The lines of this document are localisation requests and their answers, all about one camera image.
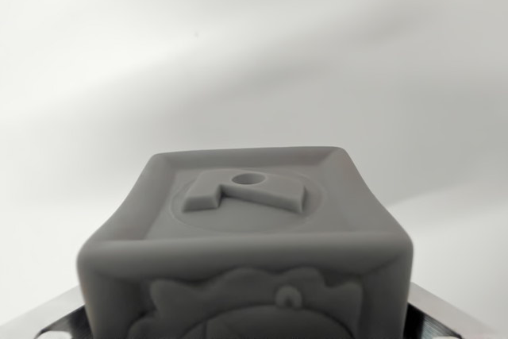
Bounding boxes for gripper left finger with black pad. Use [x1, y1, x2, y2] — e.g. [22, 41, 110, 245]
[34, 283, 97, 339]

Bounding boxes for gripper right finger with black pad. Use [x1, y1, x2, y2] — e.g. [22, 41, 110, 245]
[405, 279, 470, 339]

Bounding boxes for grey embossed rubber cube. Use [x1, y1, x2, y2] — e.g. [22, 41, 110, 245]
[75, 144, 416, 339]

